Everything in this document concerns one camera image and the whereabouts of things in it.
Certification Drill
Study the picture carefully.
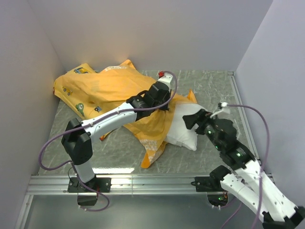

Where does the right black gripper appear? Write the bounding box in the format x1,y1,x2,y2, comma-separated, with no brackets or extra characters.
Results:
182,108,223,150

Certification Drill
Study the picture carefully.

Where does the white pillow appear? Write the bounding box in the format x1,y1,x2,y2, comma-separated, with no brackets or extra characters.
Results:
164,104,204,151

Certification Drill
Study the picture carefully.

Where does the orange Mickey Mouse pillowcase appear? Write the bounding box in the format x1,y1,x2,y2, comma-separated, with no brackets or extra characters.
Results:
64,60,197,168

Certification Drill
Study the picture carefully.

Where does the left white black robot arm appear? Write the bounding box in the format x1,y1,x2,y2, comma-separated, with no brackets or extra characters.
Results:
61,76,172,192

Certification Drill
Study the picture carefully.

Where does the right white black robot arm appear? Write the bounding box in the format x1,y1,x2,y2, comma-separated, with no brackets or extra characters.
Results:
183,109,305,229

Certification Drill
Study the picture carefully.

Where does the yellow vehicle print pillow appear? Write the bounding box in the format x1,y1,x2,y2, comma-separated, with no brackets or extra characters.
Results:
53,63,102,119

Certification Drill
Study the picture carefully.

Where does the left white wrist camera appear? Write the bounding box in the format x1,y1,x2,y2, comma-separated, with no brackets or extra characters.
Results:
158,71,173,91

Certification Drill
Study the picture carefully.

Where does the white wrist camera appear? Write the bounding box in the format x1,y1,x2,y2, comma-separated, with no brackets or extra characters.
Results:
158,71,173,91
210,102,231,118

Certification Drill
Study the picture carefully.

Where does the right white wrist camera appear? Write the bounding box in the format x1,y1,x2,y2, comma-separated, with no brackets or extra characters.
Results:
210,102,231,118

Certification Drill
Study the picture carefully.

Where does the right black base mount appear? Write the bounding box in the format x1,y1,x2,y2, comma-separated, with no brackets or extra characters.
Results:
191,176,236,210

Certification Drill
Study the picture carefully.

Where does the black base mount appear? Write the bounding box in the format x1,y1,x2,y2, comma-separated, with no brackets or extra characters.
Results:
191,176,236,210
67,177,111,208

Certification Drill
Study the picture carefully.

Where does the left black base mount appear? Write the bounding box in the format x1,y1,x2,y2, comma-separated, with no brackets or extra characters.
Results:
67,177,111,208

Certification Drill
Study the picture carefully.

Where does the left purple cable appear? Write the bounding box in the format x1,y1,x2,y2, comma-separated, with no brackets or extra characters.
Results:
39,70,178,212

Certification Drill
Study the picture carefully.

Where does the aluminium frame rail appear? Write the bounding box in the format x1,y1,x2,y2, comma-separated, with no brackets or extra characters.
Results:
14,71,284,229

